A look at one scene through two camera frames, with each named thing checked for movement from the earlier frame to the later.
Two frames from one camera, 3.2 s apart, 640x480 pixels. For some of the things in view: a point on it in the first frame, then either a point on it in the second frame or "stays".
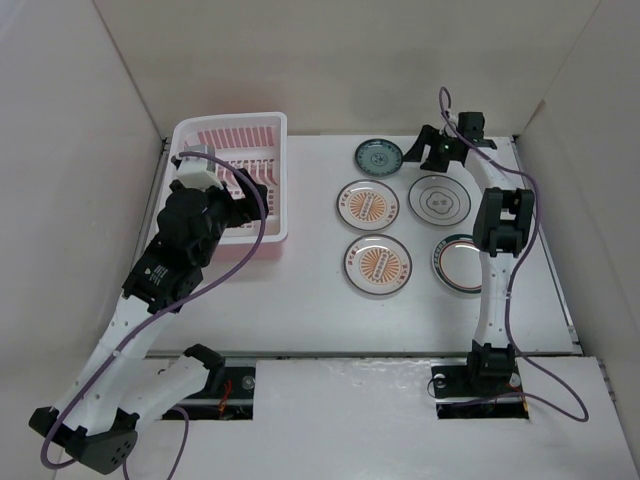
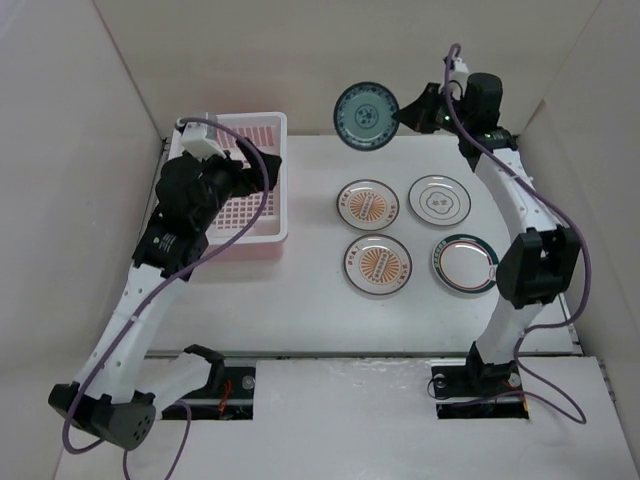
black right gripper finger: (437, 160) to (429, 123)
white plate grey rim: (440, 199) stays
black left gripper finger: (252, 203) to (271, 165)
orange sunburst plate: (378, 264) stays
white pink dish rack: (259, 141) stays
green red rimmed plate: (456, 264) stays
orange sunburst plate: (367, 205) stays
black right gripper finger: (427, 137) to (416, 113)
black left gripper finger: (235, 213) to (239, 182)
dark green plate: (378, 157) to (364, 116)
